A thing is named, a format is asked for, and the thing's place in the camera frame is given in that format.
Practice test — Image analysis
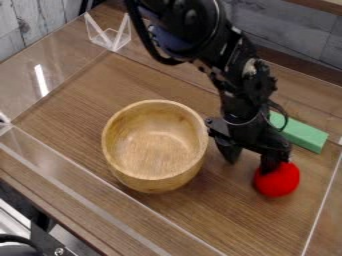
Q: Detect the wooden bowl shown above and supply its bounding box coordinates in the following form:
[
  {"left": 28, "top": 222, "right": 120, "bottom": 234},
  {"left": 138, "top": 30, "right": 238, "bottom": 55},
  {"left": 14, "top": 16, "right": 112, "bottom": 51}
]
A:
[{"left": 102, "top": 99, "right": 209, "bottom": 193}]

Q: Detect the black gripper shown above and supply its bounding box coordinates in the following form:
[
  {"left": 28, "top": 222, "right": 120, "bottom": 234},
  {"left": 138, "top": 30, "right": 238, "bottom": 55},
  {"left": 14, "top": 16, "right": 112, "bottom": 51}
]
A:
[{"left": 205, "top": 117, "right": 291, "bottom": 175}]

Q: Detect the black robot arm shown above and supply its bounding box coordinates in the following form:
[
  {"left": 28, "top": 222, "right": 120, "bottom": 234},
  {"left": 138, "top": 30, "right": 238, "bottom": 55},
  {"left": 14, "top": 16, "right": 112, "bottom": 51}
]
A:
[{"left": 123, "top": 0, "right": 291, "bottom": 175}]

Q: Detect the green rectangular block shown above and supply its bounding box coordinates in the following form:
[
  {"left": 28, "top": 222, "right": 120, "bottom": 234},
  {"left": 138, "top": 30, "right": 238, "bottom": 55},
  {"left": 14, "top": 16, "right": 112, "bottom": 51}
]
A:
[{"left": 270, "top": 112, "right": 329, "bottom": 154}]

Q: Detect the red plush fruit green leaf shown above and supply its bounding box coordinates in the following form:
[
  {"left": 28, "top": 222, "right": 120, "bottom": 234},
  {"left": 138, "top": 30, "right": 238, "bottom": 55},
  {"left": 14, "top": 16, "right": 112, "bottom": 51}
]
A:
[{"left": 254, "top": 162, "right": 301, "bottom": 197}]

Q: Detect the black camera mount with cable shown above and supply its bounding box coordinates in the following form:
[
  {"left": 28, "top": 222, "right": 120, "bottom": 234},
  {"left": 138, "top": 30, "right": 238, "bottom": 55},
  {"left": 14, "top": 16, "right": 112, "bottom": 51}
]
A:
[{"left": 0, "top": 222, "right": 86, "bottom": 256}]

